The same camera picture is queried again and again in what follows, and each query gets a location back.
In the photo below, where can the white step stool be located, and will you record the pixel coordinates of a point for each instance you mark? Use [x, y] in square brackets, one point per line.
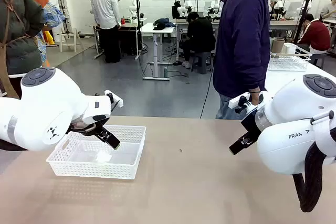
[68, 36]

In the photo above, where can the white paper label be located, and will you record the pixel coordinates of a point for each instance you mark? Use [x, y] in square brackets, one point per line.
[103, 156]

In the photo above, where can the person in dark green coat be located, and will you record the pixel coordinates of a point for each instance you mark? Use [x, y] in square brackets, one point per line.
[18, 37]

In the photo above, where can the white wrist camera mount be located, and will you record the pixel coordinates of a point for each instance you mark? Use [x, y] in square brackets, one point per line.
[249, 103]
[115, 99]

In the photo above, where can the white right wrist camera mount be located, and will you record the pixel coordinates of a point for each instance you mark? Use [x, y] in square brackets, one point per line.
[249, 103]

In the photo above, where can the person in navy hoodie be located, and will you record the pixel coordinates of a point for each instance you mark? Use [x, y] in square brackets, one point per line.
[241, 37]

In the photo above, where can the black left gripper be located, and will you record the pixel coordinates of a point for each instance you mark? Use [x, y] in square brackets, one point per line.
[99, 119]

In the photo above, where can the wooden top work desk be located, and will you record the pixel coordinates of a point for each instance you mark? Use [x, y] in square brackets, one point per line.
[131, 24]

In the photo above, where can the person in white shirt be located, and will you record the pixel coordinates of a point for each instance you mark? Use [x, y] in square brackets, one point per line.
[105, 9]

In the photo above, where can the person in grey top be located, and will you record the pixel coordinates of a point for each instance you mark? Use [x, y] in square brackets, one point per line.
[329, 7]

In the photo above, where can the white standing desk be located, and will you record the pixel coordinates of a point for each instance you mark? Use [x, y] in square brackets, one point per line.
[157, 28]

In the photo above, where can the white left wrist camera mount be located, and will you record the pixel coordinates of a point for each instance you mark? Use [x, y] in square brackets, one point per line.
[115, 99]

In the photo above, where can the grey plastic stool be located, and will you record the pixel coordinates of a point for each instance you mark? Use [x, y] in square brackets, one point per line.
[200, 62]

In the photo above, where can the seated person in black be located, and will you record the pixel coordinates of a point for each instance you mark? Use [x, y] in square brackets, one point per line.
[199, 35]

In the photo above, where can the large white table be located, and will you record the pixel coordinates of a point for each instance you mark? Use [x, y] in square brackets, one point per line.
[288, 77]

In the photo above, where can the person in red jacket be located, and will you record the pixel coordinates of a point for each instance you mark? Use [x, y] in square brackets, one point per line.
[315, 35]

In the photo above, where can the dark blue clothing pile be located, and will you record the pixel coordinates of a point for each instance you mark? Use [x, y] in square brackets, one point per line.
[164, 23]

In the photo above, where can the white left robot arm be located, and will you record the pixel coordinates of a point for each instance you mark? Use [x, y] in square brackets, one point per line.
[47, 103]

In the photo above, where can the green bottle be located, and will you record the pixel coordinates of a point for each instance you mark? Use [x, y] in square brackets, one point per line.
[166, 72]

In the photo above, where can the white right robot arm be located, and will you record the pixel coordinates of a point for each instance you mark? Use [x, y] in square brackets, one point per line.
[288, 142]

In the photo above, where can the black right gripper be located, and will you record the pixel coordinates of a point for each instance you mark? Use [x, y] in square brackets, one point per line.
[250, 124]

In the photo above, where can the white perforated plastic basket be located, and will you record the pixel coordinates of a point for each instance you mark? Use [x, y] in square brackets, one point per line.
[86, 167]

